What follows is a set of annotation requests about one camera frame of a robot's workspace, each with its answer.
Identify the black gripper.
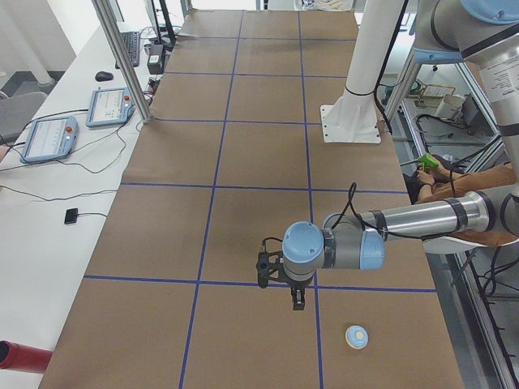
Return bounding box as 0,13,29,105
286,272,315,310

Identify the blue service bell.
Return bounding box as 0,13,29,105
345,324,369,349

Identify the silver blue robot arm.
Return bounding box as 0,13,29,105
257,1,518,310

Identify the brown paper table cover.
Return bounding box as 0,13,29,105
41,11,463,388

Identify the green handheld tool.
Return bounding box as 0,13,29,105
418,153,439,171

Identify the person in brown shirt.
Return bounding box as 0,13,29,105
403,157,517,247

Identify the small black square device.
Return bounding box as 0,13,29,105
64,207,79,225

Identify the far blue teach pendant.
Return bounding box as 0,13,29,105
85,88,135,128

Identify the blue teach pendant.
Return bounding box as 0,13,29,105
19,116,78,165
85,88,135,128

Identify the black power adapter box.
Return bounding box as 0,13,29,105
147,45,165,75

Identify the near blue teach pendant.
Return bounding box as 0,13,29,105
19,116,78,165

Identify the red cylinder bottle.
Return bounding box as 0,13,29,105
1,340,53,374

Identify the black computer mouse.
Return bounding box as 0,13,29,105
95,71,114,82

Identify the black keyboard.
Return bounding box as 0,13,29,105
119,31,140,67

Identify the white pedestal column base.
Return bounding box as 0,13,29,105
320,0,407,143

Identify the aluminium frame post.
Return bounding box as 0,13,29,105
92,0,152,124

